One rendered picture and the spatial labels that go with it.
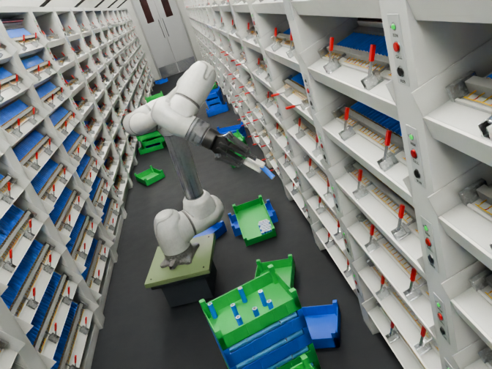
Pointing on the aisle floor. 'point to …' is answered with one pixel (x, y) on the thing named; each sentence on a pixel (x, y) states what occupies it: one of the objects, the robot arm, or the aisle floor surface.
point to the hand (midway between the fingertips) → (254, 163)
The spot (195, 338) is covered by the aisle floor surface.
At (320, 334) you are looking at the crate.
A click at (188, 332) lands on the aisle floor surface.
